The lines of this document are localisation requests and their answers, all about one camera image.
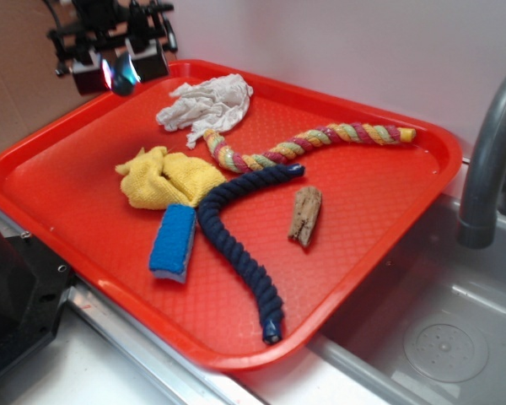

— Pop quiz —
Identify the blue sponge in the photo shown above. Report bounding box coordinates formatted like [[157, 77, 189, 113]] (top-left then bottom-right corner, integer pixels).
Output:
[[148, 204, 196, 284]]

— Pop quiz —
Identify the navy blue twisted rope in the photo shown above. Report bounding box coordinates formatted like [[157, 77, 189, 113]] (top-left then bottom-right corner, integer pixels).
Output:
[[196, 163, 307, 345]]

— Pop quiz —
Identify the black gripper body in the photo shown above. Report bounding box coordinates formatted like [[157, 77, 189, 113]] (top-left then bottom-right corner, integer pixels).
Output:
[[46, 1, 177, 76]]

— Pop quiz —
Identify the brown cardboard panel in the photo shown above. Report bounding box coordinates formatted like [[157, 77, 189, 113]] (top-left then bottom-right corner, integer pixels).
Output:
[[0, 1, 94, 153]]

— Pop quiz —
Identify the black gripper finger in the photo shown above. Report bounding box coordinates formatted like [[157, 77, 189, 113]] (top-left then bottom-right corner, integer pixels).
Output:
[[126, 39, 170, 82], [72, 51, 111, 95]]

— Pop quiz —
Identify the crumpled white paper towel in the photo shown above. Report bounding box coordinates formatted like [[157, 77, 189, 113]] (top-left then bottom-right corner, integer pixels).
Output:
[[156, 73, 254, 149]]

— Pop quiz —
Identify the multicolour twisted rope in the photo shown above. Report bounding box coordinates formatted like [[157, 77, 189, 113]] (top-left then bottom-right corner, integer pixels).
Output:
[[203, 121, 417, 175]]

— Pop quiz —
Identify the red plastic tray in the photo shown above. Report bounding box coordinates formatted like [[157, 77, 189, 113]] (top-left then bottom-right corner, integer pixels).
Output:
[[0, 60, 461, 371]]

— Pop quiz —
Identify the grey faucet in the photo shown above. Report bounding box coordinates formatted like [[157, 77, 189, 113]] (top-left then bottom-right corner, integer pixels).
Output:
[[457, 78, 506, 249]]

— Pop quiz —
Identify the dark green plastic pickle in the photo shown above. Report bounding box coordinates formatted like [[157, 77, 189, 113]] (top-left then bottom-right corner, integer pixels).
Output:
[[110, 52, 140, 96]]

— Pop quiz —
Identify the yellow microfiber cloth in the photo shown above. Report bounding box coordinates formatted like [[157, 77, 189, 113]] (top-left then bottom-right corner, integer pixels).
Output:
[[115, 146, 226, 210]]

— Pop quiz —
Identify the grey sink basin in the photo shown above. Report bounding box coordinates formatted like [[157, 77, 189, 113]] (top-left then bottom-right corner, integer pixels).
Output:
[[310, 197, 506, 404]]

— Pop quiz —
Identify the brown wood piece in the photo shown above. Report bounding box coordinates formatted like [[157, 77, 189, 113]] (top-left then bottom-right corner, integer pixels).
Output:
[[288, 186, 322, 248]]

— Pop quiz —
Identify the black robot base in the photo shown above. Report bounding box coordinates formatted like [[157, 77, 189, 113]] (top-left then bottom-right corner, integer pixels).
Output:
[[0, 231, 73, 378]]

